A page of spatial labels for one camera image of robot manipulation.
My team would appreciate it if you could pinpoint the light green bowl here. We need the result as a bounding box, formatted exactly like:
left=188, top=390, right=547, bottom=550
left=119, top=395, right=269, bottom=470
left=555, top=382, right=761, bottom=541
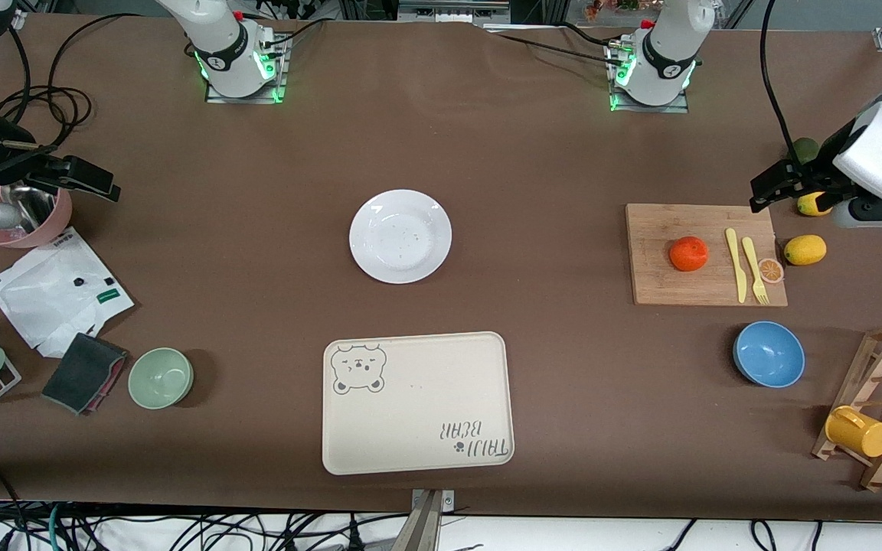
left=128, top=347, right=194, bottom=410

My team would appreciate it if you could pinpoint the wooden cup rack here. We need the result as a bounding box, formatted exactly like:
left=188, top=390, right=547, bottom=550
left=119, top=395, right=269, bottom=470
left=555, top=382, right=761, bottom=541
left=812, top=324, right=882, bottom=492

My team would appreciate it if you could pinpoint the white plastic bag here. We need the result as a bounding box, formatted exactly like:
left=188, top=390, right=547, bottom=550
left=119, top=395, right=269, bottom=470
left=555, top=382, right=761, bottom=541
left=0, top=227, right=136, bottom=359

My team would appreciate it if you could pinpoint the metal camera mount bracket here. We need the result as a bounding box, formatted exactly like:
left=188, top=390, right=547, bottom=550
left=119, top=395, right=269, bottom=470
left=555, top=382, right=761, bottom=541
left=399, top=488, right=457, bottom=551

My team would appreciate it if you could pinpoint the wooden cutting board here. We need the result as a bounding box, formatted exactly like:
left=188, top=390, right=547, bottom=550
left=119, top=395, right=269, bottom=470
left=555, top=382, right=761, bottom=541
left=626, top=203, right=788, bottom=307

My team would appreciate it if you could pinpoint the black base cable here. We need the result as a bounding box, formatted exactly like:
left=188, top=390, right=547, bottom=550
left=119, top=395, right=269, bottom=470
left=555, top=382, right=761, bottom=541
left=487, top=23, right=629, bottom=68
left=261, top=19, right=327, bottom=51

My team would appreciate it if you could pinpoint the metal scoop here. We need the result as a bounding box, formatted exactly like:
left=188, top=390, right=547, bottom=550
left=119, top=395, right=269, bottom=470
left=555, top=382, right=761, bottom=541
left=0, top=186, right=56, bottom=232

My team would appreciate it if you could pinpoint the orange mandarin fruit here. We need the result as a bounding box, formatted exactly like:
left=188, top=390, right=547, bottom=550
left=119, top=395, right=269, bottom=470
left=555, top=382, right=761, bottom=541
left=669, top=236, right=710, bottom=272

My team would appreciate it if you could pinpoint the beige bear print tray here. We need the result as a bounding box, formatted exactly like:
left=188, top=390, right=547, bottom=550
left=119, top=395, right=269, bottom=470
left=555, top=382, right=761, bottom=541
left=322, top=331, right=515, bottom=476

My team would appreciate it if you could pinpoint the black left base cable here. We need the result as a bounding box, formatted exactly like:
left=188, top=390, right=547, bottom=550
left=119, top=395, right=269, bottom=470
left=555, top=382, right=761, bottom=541
left=487, top=23, right=629, bottom=68

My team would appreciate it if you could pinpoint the blue bowl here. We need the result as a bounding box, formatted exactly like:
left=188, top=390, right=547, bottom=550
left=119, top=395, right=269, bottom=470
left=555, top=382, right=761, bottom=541
left=733, top=321, right=806, bottom=389

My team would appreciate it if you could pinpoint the black right base cable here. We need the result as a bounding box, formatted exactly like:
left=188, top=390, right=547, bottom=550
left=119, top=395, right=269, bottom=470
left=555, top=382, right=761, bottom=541
left=261, top=19, right=327, bottom=51

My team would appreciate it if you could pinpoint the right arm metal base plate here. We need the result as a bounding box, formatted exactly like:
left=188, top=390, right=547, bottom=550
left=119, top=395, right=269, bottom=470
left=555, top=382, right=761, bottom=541
left=206, top=34, right=286, bottom=104

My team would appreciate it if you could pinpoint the coiled black cable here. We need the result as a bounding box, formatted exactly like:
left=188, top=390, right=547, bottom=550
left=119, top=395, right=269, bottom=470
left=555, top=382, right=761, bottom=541
left=0, top=86, right=93, bottom=150

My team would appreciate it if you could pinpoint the dark grey folded cloth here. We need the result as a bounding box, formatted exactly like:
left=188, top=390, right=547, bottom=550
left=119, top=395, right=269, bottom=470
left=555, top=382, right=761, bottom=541
left=41, top=332, right=129, bottom=416

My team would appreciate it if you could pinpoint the yellow mug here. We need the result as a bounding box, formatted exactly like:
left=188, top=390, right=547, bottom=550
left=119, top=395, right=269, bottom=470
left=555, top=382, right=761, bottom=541
left=825, top=406, right=882, bottom=458

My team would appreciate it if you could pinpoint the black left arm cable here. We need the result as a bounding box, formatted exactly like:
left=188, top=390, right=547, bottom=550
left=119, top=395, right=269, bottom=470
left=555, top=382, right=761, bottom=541
left=761, top=0, right=798, bottom=163

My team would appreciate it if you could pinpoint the aluminium frame profile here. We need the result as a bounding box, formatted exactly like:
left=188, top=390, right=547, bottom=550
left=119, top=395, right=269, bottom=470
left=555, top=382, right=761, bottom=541
left=399, top=0, right=512, bottom=24

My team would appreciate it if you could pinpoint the green cable under table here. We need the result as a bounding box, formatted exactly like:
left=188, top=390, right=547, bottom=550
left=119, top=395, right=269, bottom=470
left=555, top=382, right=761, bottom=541
left=44, top=504, right=68, bottom=551

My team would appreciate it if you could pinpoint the white round plate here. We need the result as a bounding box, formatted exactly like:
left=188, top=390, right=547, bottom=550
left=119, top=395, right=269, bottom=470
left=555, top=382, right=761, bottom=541
left=349, top=189, right=453, bottom=285

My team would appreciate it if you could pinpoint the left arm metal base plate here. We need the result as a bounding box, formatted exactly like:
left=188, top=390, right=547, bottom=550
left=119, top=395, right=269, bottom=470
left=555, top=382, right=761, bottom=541
left=609, top=42, right=691, bottom=114

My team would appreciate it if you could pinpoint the yellow plastic fork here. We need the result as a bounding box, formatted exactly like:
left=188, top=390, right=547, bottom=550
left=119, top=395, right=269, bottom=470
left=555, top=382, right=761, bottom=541
left=741, top=236, right=769, bottom=305

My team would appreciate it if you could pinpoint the yellow plastic knife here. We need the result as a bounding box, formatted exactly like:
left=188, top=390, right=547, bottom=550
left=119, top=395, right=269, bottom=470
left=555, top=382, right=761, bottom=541
left=726, top=228, right=748, bottom=304

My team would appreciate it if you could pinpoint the yellow lemon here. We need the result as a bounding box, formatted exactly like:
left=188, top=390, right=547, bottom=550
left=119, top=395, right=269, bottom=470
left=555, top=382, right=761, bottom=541
left=784, top=234, right=828, bottom=266

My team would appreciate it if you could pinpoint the pink bowl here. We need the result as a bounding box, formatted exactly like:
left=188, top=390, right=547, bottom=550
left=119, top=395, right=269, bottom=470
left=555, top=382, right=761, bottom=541
left=0, top=182, right=73, bottom=249

